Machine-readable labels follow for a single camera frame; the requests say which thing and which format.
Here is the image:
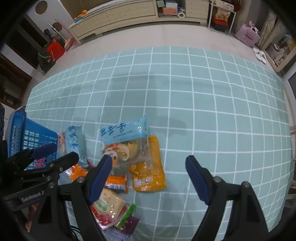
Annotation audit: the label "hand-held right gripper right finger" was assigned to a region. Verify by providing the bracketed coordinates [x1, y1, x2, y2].
[185, 155, 271, 241]

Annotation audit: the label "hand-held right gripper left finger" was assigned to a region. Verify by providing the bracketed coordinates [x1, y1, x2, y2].
[30, 155, 114, 241]

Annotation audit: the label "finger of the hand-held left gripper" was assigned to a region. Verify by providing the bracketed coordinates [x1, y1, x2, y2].
[45, 152, 80, 184]
[6, 143, 58, 172]

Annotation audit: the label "blue plastic basket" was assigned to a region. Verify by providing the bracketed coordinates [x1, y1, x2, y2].
[6, 106, 59, 171]

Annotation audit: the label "long orange snack packet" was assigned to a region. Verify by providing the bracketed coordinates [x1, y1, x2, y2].
[105, 174, 129, 194]

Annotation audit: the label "small light blue snack packet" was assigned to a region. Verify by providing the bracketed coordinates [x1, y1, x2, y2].
[57, 126, 89, 168]

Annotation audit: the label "red cracker packet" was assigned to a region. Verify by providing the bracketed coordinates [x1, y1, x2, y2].
[90, 188, 127, 230]

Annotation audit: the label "green snack packet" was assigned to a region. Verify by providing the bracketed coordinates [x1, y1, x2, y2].
[114, 203, 137, 230]

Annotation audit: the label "yellow snack packet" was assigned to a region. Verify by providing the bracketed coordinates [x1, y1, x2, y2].
[128, 136, 166, 192]

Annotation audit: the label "large light blue snack packet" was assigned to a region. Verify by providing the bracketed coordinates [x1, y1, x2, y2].
[100, 116, 151, 167]

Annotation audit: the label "purple snack packet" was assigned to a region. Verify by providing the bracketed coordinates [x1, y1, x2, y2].
[119, 215, 140, 235]

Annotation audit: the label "person's left hand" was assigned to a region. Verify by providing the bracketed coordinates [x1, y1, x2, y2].
[24, 204, 38, 233]

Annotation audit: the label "teal checked tablecloth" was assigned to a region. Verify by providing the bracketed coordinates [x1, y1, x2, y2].
[24, 46, 293, 241]

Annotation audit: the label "black bag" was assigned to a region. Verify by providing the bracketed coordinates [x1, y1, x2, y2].
[37, 46, 56, 73]

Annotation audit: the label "red bag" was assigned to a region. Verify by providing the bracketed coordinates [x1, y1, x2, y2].
[46, 38, 65, 62]

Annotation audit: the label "pink flat box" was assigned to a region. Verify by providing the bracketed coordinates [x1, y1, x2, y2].
[65, 37, 78, 51]

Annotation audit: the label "orange fruits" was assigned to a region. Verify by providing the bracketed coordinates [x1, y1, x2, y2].
[74, 10, 88, 21]

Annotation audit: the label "white slippers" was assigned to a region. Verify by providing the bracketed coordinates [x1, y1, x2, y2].
[252, 46, 267, 64]

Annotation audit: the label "light wooden low cabinet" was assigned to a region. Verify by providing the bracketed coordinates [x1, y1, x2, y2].
[68, 0, 210, 44]

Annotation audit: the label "pink bag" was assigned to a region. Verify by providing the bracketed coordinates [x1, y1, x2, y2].
[235, 21, 261, 48]

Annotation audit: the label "white metal rack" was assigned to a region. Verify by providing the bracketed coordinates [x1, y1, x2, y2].
[208, 0, 237, 35]

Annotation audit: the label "light wooden frame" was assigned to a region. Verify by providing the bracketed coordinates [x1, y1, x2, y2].
[264, 35, 296, 73]

